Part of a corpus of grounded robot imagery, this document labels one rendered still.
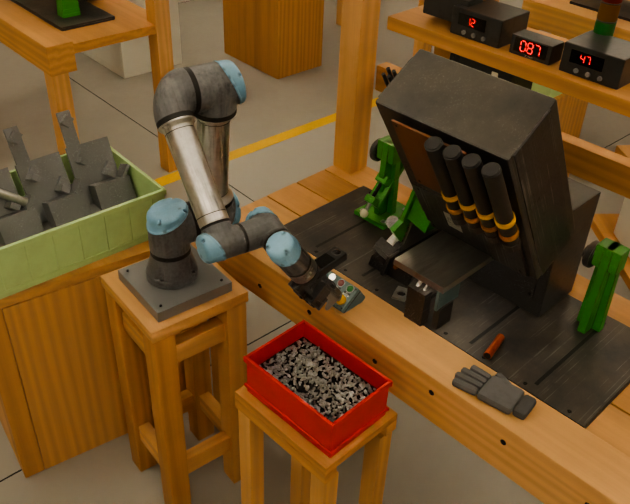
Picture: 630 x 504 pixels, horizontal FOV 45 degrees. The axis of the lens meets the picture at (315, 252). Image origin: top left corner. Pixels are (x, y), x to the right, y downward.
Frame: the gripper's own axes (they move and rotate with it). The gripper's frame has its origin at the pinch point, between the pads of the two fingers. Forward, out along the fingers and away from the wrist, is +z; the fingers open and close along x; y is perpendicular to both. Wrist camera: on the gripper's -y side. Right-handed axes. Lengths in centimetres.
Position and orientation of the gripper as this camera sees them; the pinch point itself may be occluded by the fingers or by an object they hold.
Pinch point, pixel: (337, 295)
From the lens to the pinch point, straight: 207.7
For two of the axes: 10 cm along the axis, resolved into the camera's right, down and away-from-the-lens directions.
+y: -6.1, 7.8, -1.4
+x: 7.0, 4.4, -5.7
